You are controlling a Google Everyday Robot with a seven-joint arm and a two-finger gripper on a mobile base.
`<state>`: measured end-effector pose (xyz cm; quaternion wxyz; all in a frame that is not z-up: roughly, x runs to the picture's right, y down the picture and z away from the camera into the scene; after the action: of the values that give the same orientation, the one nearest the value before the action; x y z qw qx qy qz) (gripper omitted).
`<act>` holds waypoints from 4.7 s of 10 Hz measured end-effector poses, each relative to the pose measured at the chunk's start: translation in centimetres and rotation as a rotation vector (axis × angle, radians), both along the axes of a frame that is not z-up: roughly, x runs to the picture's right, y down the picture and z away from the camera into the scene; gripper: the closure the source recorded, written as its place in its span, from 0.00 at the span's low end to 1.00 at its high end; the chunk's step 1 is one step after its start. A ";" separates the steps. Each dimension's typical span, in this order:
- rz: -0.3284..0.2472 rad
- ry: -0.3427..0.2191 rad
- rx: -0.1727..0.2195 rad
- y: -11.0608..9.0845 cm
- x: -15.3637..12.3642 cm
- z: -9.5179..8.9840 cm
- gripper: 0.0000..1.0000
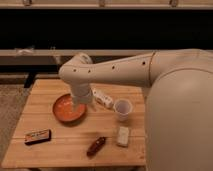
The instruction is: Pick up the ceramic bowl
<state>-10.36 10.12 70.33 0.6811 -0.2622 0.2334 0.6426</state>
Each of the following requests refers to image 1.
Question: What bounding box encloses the grey horizontal rail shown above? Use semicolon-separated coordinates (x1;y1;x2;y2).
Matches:
0;49;151;65

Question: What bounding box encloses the dark red snack bar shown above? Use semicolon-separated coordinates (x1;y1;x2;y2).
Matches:
86;137;106;157

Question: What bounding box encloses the white rectangular packet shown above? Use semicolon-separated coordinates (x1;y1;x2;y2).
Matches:
92;89;113;109

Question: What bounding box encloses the black and orange box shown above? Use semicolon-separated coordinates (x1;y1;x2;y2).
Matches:
24;129;51;145

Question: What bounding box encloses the white sponge block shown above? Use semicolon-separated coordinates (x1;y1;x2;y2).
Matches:
116;126;130;147

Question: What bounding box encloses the wooden table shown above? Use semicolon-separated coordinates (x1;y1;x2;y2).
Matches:
2;79;145;168

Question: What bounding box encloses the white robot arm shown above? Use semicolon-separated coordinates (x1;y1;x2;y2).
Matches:
59;49;213;171

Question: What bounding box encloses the orange ceramic bowl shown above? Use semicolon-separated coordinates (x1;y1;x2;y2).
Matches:
52;94;86;123

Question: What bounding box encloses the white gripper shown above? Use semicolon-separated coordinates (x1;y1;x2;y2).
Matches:
70;83;93;109

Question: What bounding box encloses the clear plastic cup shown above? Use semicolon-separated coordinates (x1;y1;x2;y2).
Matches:
113;99;133;121

